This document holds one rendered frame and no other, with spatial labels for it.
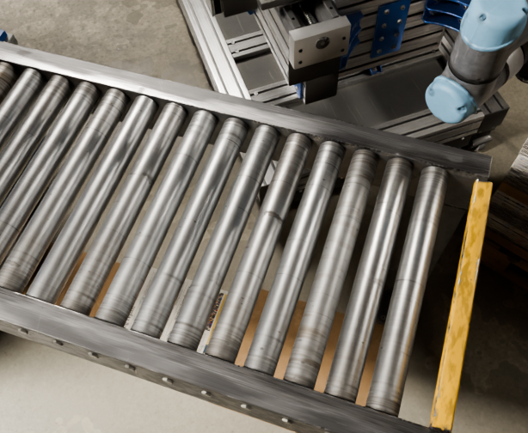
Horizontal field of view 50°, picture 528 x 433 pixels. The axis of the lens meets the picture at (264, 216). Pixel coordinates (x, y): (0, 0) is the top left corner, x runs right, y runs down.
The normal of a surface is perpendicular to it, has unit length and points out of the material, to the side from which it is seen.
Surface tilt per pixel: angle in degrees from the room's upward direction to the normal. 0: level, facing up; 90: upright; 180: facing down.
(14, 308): 0
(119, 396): 0
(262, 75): 0
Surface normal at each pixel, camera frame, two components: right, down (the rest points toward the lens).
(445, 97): -0.72, 0.62
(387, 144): -0.04, -0.48
